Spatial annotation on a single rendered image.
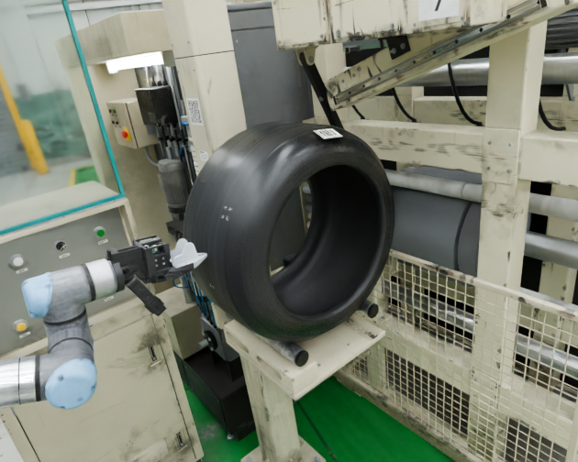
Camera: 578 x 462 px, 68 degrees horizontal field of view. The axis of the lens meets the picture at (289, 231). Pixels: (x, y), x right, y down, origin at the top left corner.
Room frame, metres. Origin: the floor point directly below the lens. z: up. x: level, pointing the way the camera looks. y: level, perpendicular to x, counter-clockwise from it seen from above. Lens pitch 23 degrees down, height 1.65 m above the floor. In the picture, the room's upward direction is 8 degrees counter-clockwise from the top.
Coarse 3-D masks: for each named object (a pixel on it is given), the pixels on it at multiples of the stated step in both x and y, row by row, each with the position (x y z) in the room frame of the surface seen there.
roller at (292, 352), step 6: (258, 336) 1.02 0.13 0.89; (270, 342) 0.97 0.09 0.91; (276, 342) 0.95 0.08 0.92; (282, 342) 0.94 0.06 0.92; (288, 342) 0.94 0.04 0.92; (276, 348) 0.94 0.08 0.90; (282, 348) 0.93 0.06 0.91; (288, 348) 0.91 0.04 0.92; (294, 348) 0.91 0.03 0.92; (300, 348) 0.90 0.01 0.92; (282, 354) 0.93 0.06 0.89; (288, 354) 0.90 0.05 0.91; (294, 354) 0.89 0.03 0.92; (300, 354) 0.89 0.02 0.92; (306, 354) 0.90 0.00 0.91; (294, 360) 0.88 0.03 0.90; (300, 360) 0.88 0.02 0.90; (306, 360) 0.89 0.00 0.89; (300, 366) 0.88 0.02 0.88
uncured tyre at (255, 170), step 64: (256, 128) 1.11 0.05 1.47; (320, 128) 1.02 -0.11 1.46; (192, 192) 1.02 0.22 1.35; (256, 192) 0.88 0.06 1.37; (320, 192) 1.32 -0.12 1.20; (384, 192) 1.09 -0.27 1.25; (256, 256) 0.84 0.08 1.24; (320, 256) 1.28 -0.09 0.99; (384, 256) 1.08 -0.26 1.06; (256, 320) 0.84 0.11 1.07; (320, 320) 0.92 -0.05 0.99
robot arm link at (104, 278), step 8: (88, 264) 0.75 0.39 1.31; (96, 264) 0.76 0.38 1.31; (104, 264) 0.76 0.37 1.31; (96, 272) 0.74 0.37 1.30; (104, 272) 0.74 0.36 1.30; (112, 272) 0.75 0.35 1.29; (96, 280) 0.73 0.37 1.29; (104, 280) 0.73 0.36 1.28; (112, 280) 0.74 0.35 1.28; (96, 288) 0.72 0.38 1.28; (104, 288) 0.73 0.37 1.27; (112, 288) 0.74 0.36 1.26; (96, 296) 0.73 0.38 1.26; (104, 296) 0.74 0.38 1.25
